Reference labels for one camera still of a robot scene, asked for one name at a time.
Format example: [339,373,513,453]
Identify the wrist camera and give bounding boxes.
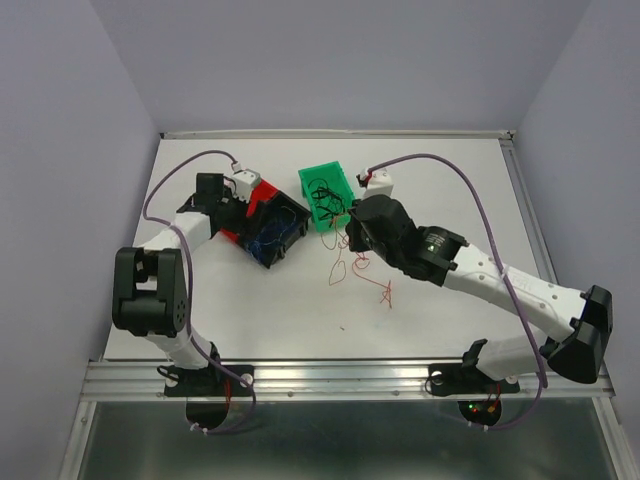
[230,169,261,203]
[361,169,394,199]

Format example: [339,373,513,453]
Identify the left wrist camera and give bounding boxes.
[230,169,261,203]

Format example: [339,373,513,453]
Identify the aluminium right rail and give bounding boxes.
[499,139,584,357]

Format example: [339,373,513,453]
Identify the black cable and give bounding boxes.
[307,177,354,224]

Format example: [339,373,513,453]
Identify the aluminium front rail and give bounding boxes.
[79,355,615,401]

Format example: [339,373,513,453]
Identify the aluminium rail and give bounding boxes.
[160,129,516,140]
[499,139,584,357]
[79,355,615,401]

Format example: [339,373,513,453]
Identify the black plastic bin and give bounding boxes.
[240,191,311,269]

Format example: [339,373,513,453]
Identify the red plastic bin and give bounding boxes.
[220,180,279,246]

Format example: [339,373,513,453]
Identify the orange cable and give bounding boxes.
[319,212,395,309]

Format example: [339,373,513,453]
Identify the aluminium back rail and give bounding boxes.
[160,129,516,140]

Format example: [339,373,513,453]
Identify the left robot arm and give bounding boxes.
[112,169,261,397]

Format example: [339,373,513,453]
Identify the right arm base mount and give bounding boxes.
[425,339,520,397]

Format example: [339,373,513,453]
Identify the green plastic bin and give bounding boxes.
[298,161,355,233]

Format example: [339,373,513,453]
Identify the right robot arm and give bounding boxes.
[346,195,613,390]

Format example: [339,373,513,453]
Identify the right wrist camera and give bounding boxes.
[361,169,394,199]

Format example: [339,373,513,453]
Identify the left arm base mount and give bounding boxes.
[156,365,251,398]

